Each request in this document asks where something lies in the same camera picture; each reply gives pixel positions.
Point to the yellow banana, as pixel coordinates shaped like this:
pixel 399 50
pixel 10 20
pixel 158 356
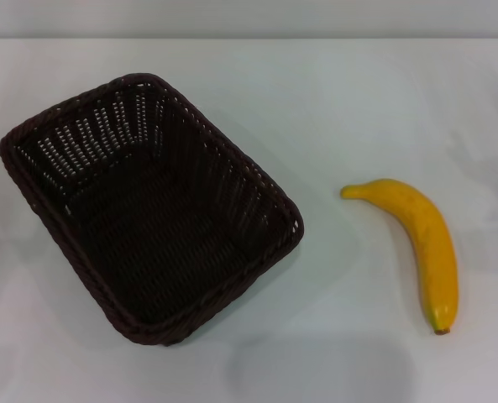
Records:
pixel 431 235

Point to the black woven rectangular basket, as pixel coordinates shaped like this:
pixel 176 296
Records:
pixel 169 235

